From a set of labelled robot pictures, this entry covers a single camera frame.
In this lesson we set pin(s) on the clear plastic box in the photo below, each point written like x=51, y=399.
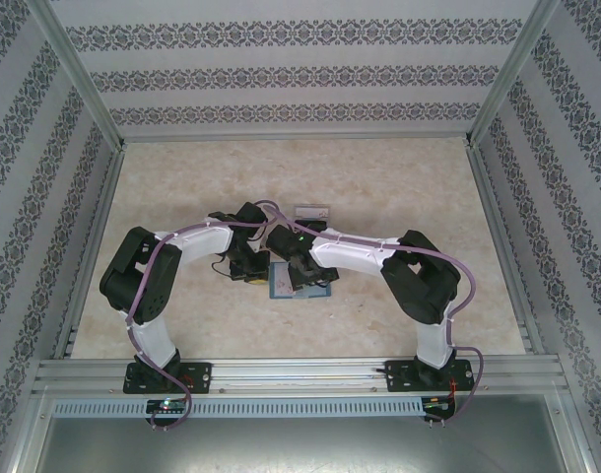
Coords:
x=313, y=217

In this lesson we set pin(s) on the white card pink print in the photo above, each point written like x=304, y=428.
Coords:
x=282, y=281
x=313, y=213

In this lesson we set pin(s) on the teal card holder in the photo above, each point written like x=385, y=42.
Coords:
x=325, y=293

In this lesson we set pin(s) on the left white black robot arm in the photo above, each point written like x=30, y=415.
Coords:
x=202, y=244

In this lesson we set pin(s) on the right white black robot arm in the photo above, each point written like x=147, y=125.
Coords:
x=350, y=251

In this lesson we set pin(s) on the small circuit board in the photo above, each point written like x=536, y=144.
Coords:
x=438, y=404
x=166, y=406

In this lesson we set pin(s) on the grey sheet metal panel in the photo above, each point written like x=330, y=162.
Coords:
x=300, y=443

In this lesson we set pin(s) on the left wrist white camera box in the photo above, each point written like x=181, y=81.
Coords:
x=254, y=241

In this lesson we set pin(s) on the aluminium mounting rail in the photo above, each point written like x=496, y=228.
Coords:
x=300, y=374

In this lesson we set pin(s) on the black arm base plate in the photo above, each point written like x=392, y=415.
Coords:
x=399, y=377
x=202, y=377

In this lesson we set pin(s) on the aluminium side rail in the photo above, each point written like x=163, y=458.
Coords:
x=94, y=246
x=492, y=212

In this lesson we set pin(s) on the aluminium frame post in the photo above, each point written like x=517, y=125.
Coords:
x=76, y=74
x=511, y=74

